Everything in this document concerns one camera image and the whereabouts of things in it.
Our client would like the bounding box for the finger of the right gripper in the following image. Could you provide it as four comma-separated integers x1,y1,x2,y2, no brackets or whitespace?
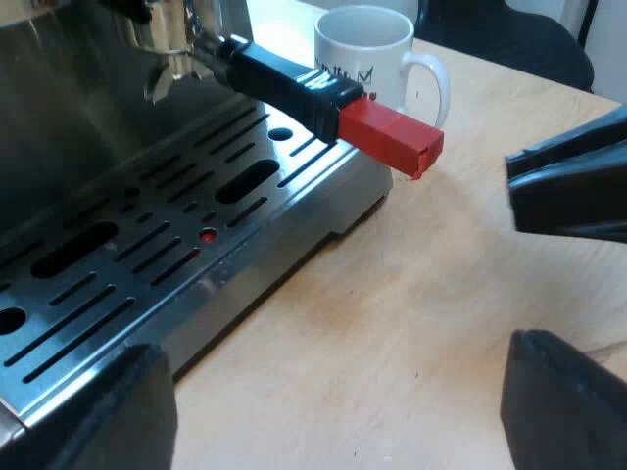
504,104,627,244

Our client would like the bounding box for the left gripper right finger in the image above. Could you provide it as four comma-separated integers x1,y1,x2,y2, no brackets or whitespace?
500,329,627,470

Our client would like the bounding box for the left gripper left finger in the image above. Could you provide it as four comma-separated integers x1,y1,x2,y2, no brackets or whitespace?
0,342,180,470

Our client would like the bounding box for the black chair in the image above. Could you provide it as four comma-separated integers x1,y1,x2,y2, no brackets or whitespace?
414,0,596,94

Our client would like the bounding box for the steel espresso machine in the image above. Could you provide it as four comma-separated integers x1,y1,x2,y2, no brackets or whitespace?
0,0,395,442

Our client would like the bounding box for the white mug with red and black print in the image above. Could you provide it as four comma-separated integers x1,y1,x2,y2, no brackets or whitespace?
313,4,452,129

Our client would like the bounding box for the filter holder with red-ended handle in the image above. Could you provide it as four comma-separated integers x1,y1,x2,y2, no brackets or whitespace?
191,33,445,181

